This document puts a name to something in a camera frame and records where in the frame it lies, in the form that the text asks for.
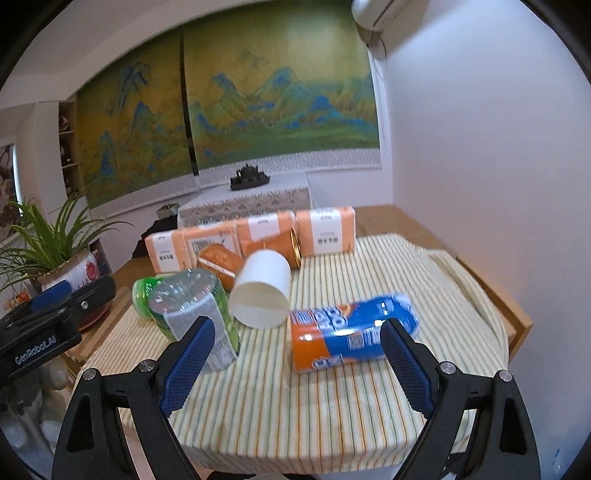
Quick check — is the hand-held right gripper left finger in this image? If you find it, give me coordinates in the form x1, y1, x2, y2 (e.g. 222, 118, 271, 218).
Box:
46, 316, 218, 480

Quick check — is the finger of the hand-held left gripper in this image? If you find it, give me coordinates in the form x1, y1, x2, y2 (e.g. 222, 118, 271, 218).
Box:
18, 279, 75, 319
44, 274, 117, 330

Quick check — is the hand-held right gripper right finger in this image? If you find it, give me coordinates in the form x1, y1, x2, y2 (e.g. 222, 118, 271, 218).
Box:
379, 318, 542, 480

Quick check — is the white paper cup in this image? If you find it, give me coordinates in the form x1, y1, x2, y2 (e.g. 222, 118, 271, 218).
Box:
229, 249, 293, 329

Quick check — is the pale stone ornament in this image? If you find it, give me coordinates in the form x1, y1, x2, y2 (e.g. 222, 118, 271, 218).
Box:
0, 355, 82, 462

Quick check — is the potted spider plant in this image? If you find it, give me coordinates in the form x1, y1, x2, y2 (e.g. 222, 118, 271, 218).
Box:
0, 187, 136, 329

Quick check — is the green plastic bottle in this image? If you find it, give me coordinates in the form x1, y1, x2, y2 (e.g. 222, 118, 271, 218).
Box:
132, 269, 242, 374

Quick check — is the orange and blue snack packet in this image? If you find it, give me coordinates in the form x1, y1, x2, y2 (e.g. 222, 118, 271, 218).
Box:
289, 292, 420, 376

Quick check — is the dark cloth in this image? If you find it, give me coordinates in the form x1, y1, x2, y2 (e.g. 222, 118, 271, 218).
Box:
133, 219, 179, 259

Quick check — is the orange paper package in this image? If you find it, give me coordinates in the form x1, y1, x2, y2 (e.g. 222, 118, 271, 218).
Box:
145, 229, 195, 273
182, 223, 243, 268
295, 205, 357, 257
236, 212, 298, 259

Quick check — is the striped yellow tablecloth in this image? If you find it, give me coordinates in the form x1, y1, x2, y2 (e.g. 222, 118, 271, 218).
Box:
76, 233, 509, 476

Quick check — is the orange can with gold rim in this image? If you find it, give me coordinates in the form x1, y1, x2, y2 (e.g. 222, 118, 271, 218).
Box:
249, 230, 304, 270

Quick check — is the cabinet with patterned cloth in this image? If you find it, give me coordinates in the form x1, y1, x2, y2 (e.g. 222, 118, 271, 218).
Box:
178, 172, 313, 232

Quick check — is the dark teapot set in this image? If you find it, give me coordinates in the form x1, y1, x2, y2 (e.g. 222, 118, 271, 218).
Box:
229, 162, 270, 191

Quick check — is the white air conditioner pipe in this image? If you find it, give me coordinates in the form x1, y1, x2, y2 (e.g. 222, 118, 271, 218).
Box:
367, 30, 392, 153

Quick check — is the white air conditioner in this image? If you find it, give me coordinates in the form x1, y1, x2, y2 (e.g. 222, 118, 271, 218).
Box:
351, 0, 428, 32

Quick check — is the wall poster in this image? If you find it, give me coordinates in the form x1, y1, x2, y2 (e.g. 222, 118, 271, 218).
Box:
0, 143, 22, 232

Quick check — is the wooden wall shelf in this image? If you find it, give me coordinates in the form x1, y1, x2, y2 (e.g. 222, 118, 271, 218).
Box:
57, 99, 82, 195

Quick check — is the narrow landscape wall scroll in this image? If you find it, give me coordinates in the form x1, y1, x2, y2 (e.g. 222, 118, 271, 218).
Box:
75, 46, 200, 211

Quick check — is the wide landscape wall scroll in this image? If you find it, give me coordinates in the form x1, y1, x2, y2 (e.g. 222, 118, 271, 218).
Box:
181, 2, 383, 190

